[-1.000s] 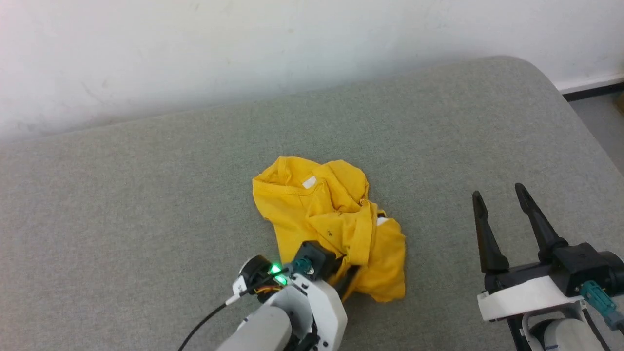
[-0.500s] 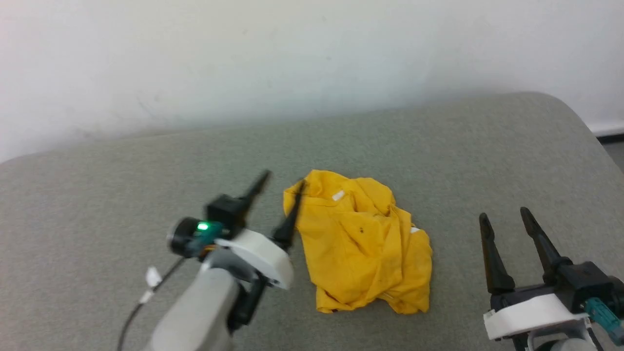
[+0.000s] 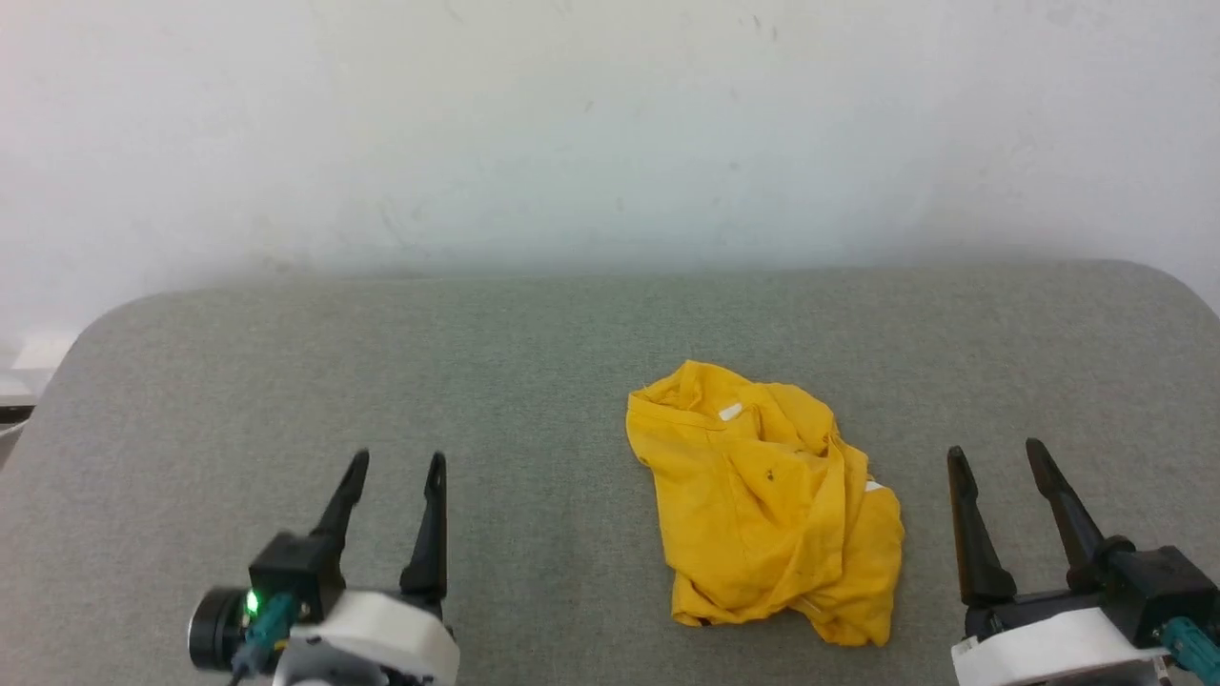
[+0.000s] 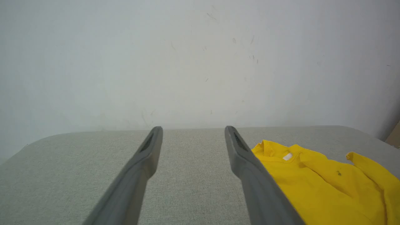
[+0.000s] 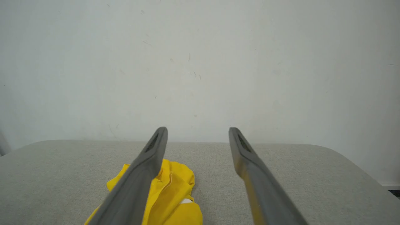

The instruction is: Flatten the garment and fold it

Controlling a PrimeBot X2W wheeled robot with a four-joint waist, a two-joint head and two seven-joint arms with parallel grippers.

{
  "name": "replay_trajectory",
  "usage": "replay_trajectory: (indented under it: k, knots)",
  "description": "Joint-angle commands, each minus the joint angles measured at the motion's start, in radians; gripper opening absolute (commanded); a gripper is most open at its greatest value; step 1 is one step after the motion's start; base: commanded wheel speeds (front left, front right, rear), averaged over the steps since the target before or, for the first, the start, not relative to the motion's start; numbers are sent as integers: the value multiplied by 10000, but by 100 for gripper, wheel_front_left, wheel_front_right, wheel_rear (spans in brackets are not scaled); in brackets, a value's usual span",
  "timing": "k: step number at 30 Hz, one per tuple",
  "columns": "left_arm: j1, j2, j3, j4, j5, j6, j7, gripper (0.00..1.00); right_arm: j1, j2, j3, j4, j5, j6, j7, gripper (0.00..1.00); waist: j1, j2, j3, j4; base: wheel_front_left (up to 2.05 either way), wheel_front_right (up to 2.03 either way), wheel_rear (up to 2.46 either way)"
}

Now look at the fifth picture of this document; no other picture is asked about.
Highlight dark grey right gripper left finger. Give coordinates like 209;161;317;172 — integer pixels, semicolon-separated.
87;127;168;225

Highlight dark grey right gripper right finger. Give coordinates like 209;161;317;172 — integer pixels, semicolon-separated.
228;127;308;225

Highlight yellow tiger face t-shirt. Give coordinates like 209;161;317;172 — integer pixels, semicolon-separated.
84;159;203;225

